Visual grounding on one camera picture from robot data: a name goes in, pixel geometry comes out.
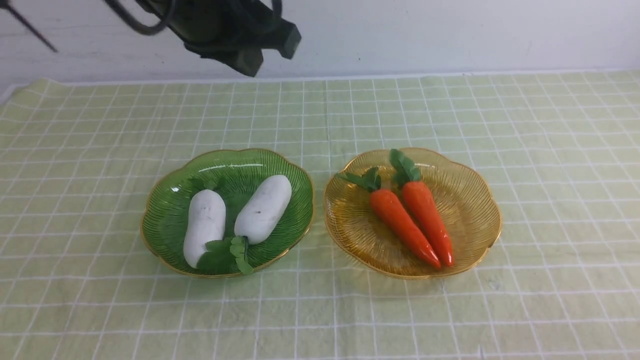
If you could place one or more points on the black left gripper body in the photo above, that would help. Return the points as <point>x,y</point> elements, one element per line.
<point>233,35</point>

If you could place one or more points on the white radish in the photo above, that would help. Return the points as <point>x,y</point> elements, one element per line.
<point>206,221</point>
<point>253,225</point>

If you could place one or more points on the orange carrot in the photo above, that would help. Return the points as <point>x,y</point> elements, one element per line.
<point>420,202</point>
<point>388,208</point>

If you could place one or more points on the amber glass plate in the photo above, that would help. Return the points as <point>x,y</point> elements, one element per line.
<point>463,199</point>

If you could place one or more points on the green checked tablecloth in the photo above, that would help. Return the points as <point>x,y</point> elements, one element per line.
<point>560,153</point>

